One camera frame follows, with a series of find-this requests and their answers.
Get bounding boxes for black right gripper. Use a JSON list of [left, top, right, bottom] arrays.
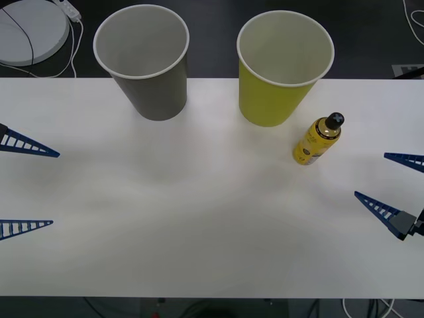
[[354, 152, 424, 242]]

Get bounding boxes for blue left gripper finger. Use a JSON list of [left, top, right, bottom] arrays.
[[0, 123, 61, 158], [0, 219, 54, 241]]

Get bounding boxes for yellow bottle with black cap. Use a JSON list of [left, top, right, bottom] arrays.
[[292, 111, 345, 167]]

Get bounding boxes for round white disc base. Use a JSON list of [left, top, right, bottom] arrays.
[[0, 0, 71, 67]]

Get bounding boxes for grey board with black squares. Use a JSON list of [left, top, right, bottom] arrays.
[[392, 64, 424, 80]]

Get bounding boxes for white power strip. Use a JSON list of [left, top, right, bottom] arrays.
[[54, 0, 82, 23]]

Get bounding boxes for grey plastic waste bin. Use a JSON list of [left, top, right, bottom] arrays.
[[93, 4, 190, 122]]

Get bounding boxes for yellow-green plastic waste bin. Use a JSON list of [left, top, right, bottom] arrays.
[[236, 9, 335, 128]]

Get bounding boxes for white power strip cable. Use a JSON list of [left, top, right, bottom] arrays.
[[0, 18, 85, 79]]

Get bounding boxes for white cable under table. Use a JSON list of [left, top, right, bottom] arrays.
[[342, 297, 397, 318]]

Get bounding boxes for thin white cable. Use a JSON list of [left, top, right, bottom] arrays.
[[402, 0, 424, 46]]

